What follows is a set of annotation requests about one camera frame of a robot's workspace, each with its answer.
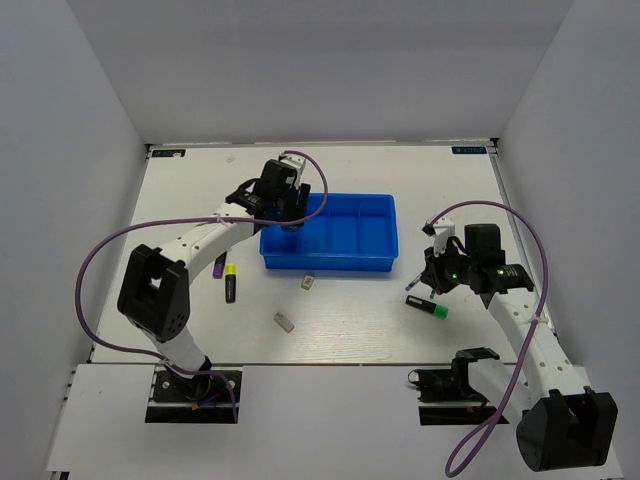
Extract green cap black highlighter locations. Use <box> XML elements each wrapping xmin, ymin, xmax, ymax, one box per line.
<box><xmin>405</xmin><ymin>295</ymin><xmax>449</xmax><ymax>319</ymax></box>

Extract yellow cap black highlighter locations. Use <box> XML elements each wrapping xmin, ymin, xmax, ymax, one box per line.
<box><xmin>224</xmin><ymin>263</ymin><xmax>237</xmax><ymax>304</ymax></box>

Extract corner label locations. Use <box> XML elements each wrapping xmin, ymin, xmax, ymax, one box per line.
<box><xmin>451</xmin><ymin>145</ymin><xmax>487</xmax><ymax>155</ymax></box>
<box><xmin>151</xmin><ymin>149</ymin><xmax>186</xmax><ymax>158</ymax></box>

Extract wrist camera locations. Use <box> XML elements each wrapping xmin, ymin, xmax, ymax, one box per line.
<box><xmin>422</xmin><ymin>216</ymin><xmax>455</xmax><ymax>256</ymax></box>
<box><xmin>278</xmin><ymin>152</ymin><xmax>307</xmax><ymax>189</ymax></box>

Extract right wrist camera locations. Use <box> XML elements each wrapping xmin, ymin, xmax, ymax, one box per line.
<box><xmin>422</xmin><ymin>216</ymin><xmax>455</xmax><ymax>256</ymax></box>

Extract grey eraser block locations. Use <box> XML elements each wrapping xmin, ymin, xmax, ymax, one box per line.
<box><xmin>273</xmin><ymin>312</ymin><xmax>295</xmax><ymax>333</ymax></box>

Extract left corner label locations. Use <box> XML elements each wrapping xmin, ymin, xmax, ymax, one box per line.
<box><xmin>151</xmin><ymin>149</ymin><xmax>186</xmax><ymax>158</ymax></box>

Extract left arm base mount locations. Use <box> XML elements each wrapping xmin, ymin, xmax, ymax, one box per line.
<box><xmin>145</xmin><ymin>369</ymin><xmax>242</xmax><ymax>425</ymax></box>

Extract blue pen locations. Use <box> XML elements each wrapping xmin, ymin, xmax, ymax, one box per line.
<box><xmin>405</xmin><ymin>273</ymin><xmax>422</xmax><ymax>292</ymax></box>

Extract blue divided plastic bin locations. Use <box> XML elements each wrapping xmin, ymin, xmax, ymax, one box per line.
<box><xmin>259</xmin><ymin>193</ymin><xmax>399</xmax><ymax>273</ymax></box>

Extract metal table edge rail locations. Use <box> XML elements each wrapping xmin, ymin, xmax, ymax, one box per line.
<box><xmin>487</xmin><ymin>138</ymin><xmax>557</xmax><ymax>360</ymax></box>

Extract beige eraser block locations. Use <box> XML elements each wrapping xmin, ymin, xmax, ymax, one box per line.
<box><xmin>301</xmin><ymin>275</ymin><xmax>315</xmax><ymax>290</ymax></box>

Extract right corner label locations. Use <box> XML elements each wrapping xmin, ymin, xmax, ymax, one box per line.
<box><xmin>451</xmin><ymin>145</ymin><xmax>487</xmax><ymax>155</ymax></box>

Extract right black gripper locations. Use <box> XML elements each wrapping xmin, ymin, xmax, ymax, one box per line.
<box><xmin>421</xmin><ymin>239</ymin><xmax>477</xmax><ymax>295</ymax></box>

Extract purple cap highlighter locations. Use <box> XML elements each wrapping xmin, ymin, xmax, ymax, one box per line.
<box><xmin>212</xmin><ymin>252</ymin><xmax>227</xmax><ymax>279</ymax></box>

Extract blue round tape container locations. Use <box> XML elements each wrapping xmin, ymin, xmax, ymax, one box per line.
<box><xmin>281</xmin><ymin>224</ymin><xmax>304</xmax><ymax>234</ymax></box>

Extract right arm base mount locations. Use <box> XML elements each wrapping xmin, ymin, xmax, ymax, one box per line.
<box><xmin>407</xmin><ymin>369</ymin><xmax>496</xmax><ymax>426</ymax></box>

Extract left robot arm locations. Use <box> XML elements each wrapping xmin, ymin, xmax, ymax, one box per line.
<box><xmin>117</xmin><ymin>152</ymin><xmax>310</xmax><ymax>399</ymax></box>

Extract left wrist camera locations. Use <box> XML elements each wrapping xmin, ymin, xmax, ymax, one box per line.
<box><xmin>278</xmin><ymin>152</ymin><xmax>307</xmax><ymax>189</ymax></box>

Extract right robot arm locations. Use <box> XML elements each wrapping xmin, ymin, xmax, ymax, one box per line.
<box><xmin>421</xmin><ymin>218</ymin><xmax>618</xmax><ymax>472</ymax></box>

